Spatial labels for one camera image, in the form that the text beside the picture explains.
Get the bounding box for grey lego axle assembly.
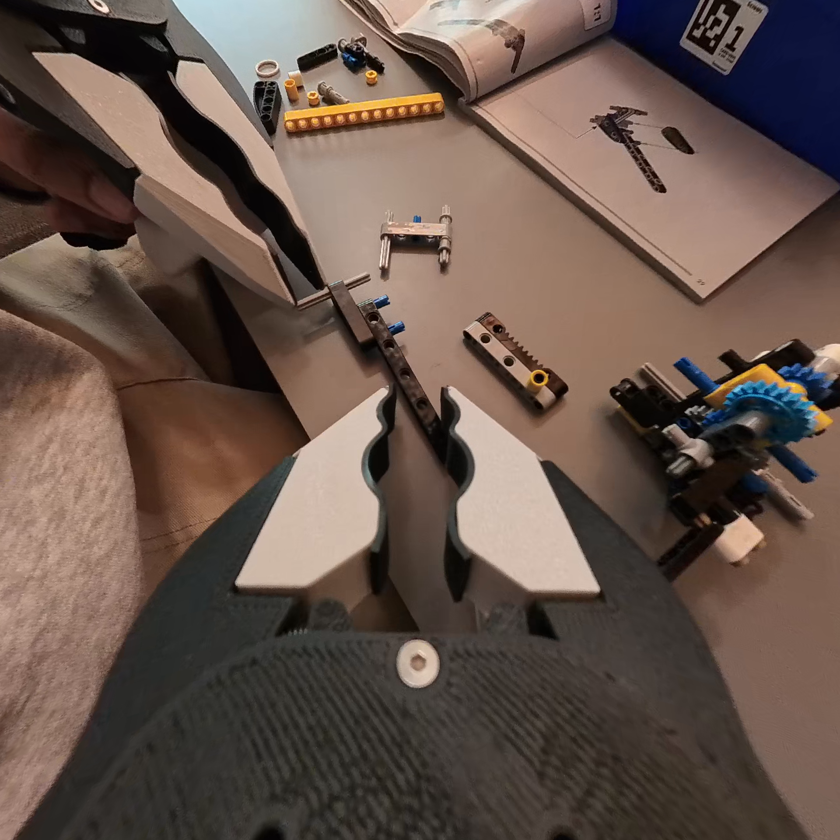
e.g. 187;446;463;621
377;205;455;271

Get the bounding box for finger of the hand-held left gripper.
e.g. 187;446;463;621
156;58;327;291
31;51;298;307

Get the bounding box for lego gear model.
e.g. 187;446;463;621
609;338;840;585

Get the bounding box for blue plastic bin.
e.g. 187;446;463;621
610;0;840;198

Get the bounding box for yellow lego beam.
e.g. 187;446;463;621
283;92;447;134

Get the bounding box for person's tan trousers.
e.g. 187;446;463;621
0;236;311;598

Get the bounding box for blue black lego connector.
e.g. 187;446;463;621
336;36;387;74

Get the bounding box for black lego beam assembly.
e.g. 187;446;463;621
297;272;447;463

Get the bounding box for grey lego rack assembly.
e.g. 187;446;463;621
462;311;570;411

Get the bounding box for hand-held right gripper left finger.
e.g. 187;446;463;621
234;386;399;599

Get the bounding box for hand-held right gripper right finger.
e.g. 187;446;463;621
440;386;603;603

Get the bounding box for person's left hand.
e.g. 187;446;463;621
0;108;140;240

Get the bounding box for instruction booklet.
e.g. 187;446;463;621
338;0;840;304

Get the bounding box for black curved lego beam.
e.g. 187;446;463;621
251;80;284;134

